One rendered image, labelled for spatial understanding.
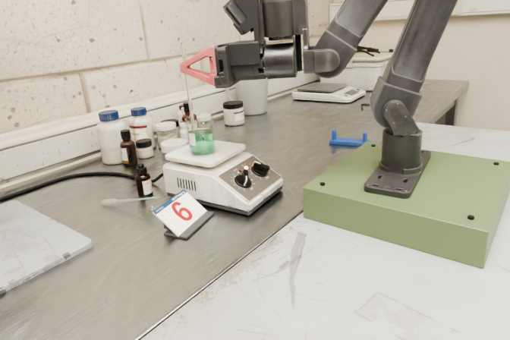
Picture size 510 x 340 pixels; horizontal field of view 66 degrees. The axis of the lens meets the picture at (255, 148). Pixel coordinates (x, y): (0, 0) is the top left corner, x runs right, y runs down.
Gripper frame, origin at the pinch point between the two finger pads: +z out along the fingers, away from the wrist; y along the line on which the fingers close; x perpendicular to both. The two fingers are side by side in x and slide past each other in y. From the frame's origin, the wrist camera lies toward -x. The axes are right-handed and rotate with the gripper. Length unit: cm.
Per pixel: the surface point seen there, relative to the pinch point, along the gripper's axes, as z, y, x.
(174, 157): 4.3, 1.1, 16.5
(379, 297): -31.0, 25.1, 26.0
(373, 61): -40, -106, 13
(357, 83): -33, -109, 22
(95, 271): 7.7, 24.5, 25.2
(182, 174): 2.5, 2.5, 19.5
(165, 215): 1.7, 13.0, 22.3
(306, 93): -13, -90, 22
